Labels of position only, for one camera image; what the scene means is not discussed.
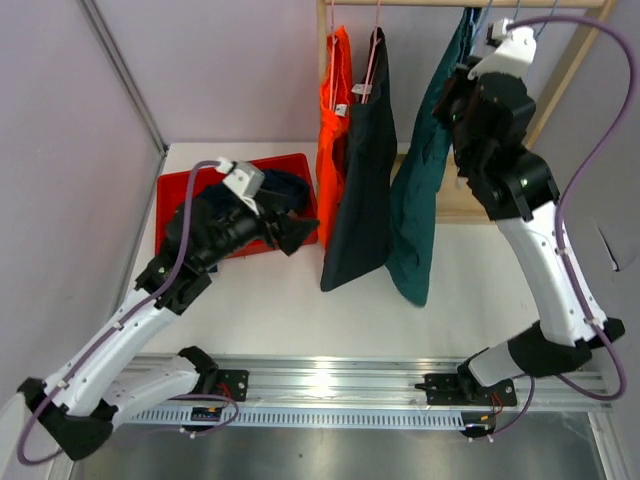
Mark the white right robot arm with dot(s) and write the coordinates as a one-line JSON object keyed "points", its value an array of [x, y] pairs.
{"points": [[518, 192]]}

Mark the teal green shorts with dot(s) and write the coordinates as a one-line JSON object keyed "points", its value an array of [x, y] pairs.
{"points": [[414, 188]]}

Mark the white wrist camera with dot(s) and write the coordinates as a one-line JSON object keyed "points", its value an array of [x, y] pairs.
{"points": [[243, 179], [514, 53]]}

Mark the dark grey shorts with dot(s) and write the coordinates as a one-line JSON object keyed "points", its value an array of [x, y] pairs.
{"points": [[361, 240]]}

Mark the blue hanger of teal shorts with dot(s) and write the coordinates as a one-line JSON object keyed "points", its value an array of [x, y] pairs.
{"points": [[480, 23]]}

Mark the pink hanger of grey shorts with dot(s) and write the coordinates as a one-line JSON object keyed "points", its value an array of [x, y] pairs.
{"points": [[365, 87]]}

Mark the wooden clothes rack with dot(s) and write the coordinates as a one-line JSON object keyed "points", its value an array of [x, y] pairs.
{"points": [[456, 205]]}

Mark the slotted grey cable duct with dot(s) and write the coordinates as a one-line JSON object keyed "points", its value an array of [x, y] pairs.
{"points": [[411, 419]]}

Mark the pink hanger of orange shorts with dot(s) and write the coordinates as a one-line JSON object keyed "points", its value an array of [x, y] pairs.
{"points": [[339, 67]]}

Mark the aluminium mounting rail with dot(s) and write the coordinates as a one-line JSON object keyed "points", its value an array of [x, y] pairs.
{"points": [[366, 383]]}

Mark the orange shorts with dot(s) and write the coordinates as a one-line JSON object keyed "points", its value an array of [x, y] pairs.
{"points": [[330, 172]]}

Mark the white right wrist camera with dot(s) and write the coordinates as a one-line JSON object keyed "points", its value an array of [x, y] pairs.
{"points": [[514, 53]]}

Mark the red plastic tray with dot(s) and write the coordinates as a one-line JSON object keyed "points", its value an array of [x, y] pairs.
{"points": [[170, 200]]}

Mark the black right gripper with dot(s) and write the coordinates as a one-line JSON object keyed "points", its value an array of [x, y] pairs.
{"points": [[453, 85]]}

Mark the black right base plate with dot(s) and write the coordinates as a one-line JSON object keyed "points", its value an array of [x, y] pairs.
{"points": [[451, 389]]}

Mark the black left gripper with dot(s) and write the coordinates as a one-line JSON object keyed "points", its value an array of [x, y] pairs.
{"points": [[291, 232]]}

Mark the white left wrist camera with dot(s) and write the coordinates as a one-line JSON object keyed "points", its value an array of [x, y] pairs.
{"points": [[243, 179]]}

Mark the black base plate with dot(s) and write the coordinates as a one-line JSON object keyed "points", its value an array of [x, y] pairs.
{"points": [[229, 383], [451, 389]]}

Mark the light blue wire hanger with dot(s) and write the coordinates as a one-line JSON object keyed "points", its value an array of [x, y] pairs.
{"points": [[552, 11]]}

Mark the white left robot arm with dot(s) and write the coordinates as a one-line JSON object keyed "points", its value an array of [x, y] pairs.
{"points": [[82, 404]]}

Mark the navy blue shorts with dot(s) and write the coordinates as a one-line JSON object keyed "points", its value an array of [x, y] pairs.
{"points": [[205, 231]]}

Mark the blue hanger of navy shorts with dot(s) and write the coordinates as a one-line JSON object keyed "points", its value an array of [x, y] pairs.
{"points": [[517, 10]]}

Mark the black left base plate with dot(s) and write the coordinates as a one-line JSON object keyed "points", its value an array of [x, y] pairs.
{"points": [[229, 383]]}

